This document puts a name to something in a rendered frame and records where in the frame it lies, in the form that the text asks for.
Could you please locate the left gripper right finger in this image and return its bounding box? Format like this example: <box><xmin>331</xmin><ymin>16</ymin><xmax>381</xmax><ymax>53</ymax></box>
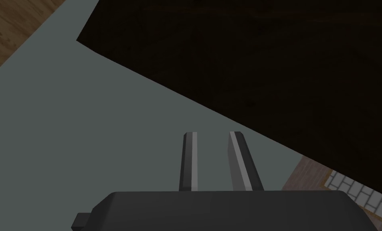
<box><xmin>227</xmin><ymin>131</ymin><xmax>265</xmax><ymax>192</ymax></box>

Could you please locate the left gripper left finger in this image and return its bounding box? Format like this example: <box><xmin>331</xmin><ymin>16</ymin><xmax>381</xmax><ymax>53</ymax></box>
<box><xmin>178</xmin><ymin>131</ymin><xmax>198</xmax><ymax>192</ymax></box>

